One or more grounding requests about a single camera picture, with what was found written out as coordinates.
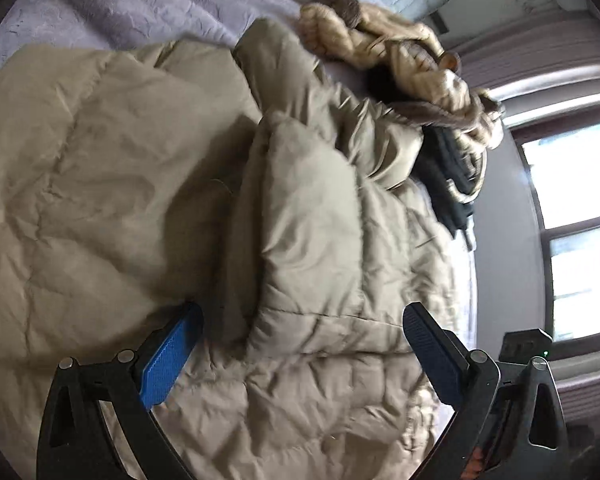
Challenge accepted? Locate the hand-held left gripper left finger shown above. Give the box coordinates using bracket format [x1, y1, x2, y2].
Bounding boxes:
[36, 301, 204, 480]

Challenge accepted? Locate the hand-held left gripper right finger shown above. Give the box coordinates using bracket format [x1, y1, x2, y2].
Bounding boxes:
[403, 302, 569, 480]

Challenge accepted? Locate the khaki down jacket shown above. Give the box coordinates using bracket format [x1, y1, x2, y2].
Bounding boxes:
[0, 17, 476, 480]

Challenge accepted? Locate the window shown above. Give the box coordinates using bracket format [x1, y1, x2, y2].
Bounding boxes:
[509, 119, 600, 357]

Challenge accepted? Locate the black garment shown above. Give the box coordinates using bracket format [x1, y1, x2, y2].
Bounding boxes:
[367, 67, 488, 252]

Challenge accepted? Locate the pinkish curtain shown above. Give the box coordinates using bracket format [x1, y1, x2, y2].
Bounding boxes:
[450, 9, 600, 92]

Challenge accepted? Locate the cream striped knit jacket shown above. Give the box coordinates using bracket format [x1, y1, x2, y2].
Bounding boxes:
[298, 0, 505, 150]

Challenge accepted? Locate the purple bedspread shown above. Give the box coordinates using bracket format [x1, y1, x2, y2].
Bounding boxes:
[0, 0, 486, 441]

